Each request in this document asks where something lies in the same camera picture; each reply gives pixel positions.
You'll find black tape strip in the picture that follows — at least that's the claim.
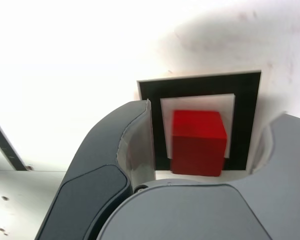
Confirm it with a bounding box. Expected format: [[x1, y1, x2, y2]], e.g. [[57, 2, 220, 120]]
[[0, 109, 30, 172]]

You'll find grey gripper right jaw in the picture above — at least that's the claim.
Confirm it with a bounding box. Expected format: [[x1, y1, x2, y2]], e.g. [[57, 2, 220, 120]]
[[96, 112, 300, 240]]

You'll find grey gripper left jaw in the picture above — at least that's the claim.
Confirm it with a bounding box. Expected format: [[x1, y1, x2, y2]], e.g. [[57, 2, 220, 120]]
[[35, 99, 157, 240]]

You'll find black tape square outline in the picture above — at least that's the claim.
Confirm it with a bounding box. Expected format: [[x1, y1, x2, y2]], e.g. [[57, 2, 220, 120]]
[[136, 71, 262, 172]]

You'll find red cube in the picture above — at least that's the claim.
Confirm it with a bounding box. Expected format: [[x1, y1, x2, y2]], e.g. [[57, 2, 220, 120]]
[[169, 109, 228, 177]]

